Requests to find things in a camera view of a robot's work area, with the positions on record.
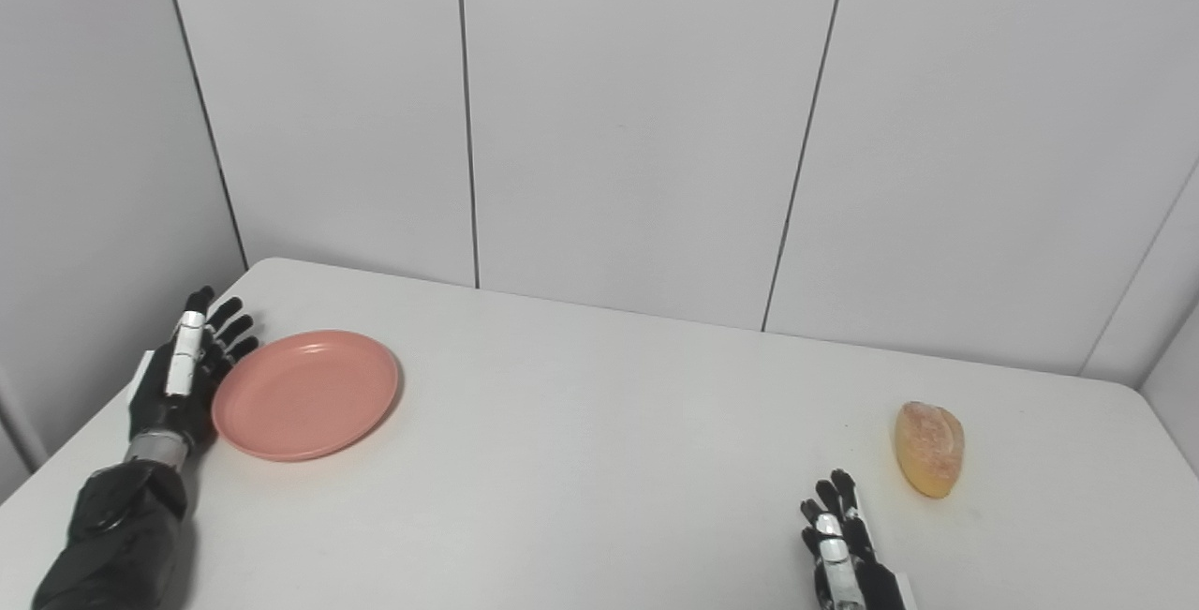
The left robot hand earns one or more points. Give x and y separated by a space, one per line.
178 385

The bread roll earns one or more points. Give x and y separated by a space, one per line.
929 448

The pink round plate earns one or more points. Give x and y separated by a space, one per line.
305 394

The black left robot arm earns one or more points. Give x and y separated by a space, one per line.
117 540

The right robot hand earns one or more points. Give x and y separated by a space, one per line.
843 558

